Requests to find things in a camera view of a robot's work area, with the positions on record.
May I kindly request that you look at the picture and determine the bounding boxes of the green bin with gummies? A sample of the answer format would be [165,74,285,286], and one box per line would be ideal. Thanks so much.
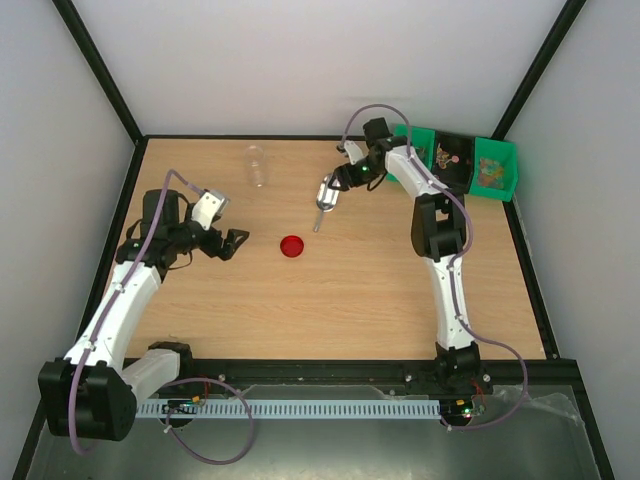
[469,137,519,202]

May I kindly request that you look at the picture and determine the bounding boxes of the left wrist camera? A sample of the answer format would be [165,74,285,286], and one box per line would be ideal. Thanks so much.
[191,190,230,231]

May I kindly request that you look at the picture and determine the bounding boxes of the black bin with swirl lollipops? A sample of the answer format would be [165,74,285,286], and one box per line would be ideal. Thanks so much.
[431,131,475,194]

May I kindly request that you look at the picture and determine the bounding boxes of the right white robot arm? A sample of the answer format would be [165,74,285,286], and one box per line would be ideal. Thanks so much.
[327,118,490,392]

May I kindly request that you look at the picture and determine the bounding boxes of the green bin with lollipops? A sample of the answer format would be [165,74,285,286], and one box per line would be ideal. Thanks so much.
[387,124,436,183]

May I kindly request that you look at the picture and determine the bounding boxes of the red round lid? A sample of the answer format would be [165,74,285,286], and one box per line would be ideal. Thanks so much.
[279,235,305,258]

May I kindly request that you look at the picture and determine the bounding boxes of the metal scoop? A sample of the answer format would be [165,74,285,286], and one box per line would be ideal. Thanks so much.
[313,174,340,233]

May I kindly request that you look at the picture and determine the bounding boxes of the light blue cable duct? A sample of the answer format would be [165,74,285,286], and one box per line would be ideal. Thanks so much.
[136,399,440,420]

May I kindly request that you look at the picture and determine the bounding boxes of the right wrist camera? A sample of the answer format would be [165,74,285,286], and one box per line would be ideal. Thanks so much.
[336,140,366,165]

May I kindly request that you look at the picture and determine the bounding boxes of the clear plastic cup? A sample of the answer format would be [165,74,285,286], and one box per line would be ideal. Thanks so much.
[244,145,267,188]

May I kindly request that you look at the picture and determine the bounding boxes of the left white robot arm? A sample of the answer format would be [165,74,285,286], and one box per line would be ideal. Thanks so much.
[38,189,249,441]

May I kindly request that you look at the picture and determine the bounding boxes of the black aluminium rail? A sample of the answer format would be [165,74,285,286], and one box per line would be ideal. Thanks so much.
[49,357,581,396]

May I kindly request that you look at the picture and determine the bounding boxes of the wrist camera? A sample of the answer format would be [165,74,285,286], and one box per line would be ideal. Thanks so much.
[336,140,366,165]
[191,190,230,231]

